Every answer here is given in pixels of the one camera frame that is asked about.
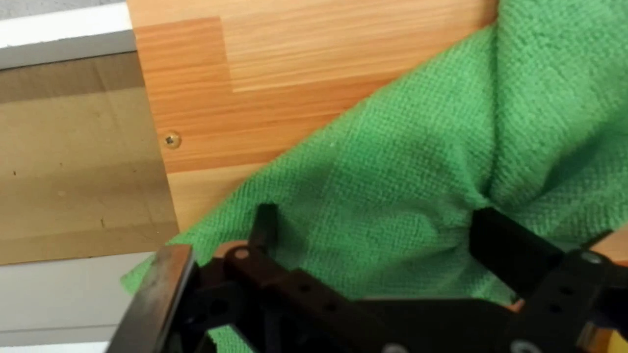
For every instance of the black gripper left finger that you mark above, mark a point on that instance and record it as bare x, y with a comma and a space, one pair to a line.
266, 228

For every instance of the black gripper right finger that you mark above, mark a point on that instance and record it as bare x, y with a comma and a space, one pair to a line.
511, 251

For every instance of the green microfibre towel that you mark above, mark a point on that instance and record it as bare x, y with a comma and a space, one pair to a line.
405, 163

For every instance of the wooden cutting board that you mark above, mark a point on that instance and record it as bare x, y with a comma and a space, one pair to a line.
262, 79

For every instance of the white toy sink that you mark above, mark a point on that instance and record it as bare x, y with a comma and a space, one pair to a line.
66, 163

